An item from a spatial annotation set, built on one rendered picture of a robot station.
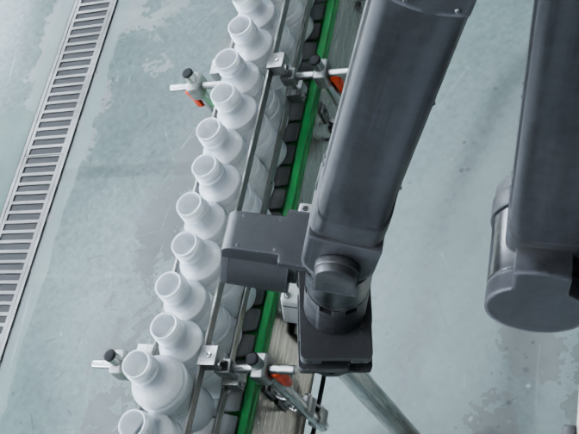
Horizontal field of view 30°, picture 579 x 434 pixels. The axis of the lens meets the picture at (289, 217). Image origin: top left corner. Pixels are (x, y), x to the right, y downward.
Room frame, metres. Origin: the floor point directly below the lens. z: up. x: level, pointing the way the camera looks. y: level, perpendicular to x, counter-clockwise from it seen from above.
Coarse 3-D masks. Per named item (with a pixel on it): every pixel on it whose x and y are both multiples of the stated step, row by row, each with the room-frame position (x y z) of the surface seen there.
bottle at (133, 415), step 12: (120, 420) 0.73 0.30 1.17; (132, 420) 0.74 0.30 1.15; (144, 420) 0.71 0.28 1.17; (156, 420) 0.72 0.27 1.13; (168, 420) 0.72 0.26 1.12; (120, 432) 0.72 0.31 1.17; (132, 432) 0.73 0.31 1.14; (144, 432) 0.70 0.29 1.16; (156, 432) 0.71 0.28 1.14; (168, 432) 0.71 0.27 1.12; (180, 432) 0.71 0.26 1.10; (192, 432) 0.73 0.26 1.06
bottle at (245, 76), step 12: (228, 48) 1.12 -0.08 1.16; (216, 60) 1.12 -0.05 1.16; (228, 60) 1.13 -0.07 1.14; (240, 60) 1.10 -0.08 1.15; (228, 72) 1.09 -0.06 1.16; (240, 72) 1.09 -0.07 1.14; (252, 72) 1.10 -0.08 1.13; (240, 84) 1.09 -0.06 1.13; (252, 84) 1.08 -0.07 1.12; (252, 96) 1.08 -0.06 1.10; (276, 96) 1.10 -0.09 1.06; (276, 108) 1.09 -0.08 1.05; (276, 120) 1.08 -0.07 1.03; (288, 120) 1.09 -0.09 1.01
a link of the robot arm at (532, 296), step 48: (576, 0) 0.34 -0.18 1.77; (528, 48) 0.37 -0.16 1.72; (576, 48) 0.34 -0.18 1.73; (528, 96) 0.37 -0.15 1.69; (576, 96) 0.35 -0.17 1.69; (528, 144) 0.37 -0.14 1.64; (576, 144) 0.35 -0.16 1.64; (528, 192) 0.38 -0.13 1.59; (576, 192) 0.36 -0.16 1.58; (528, 240) 0.38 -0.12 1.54; (576, 240) 0.36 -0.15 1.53; (528, 288) 0.36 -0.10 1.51; (576, 288) 0.35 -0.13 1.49
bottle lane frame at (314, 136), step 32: (352, 0) 1.28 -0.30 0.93; (320, 32) 1.21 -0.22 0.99; (352, 32) 1.25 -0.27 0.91; (320, 96) 1.11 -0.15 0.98; (320, 128) 1.08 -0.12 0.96; (320, 160) 1.05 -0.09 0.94; (288, 192) 0.99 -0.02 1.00; (288, 352) 0.82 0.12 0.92; (256, 384) 0.77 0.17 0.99; (256, 416) 0.74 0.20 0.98; (288, 416) 0.77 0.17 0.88
